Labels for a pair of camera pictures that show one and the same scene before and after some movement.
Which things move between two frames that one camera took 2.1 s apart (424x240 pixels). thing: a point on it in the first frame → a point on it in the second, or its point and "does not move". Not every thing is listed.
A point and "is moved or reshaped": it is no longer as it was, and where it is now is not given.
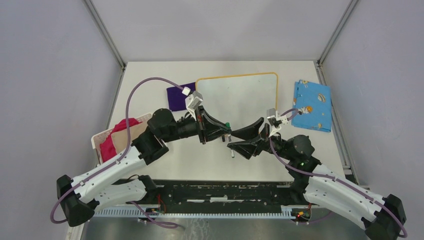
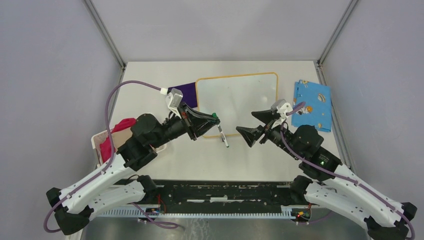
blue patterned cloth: x=313 y=100 does not move
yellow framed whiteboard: x=237 y=100 does not move
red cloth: x=107 y=149 does not move
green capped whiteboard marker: x=228 y=125 is moved or reshaped
